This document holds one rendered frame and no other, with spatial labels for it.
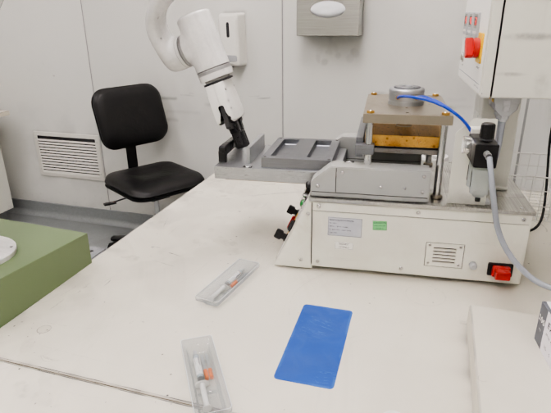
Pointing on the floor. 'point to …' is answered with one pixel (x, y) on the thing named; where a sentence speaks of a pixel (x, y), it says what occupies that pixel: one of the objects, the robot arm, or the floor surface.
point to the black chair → (147, 190)
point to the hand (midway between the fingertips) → (240, 139)
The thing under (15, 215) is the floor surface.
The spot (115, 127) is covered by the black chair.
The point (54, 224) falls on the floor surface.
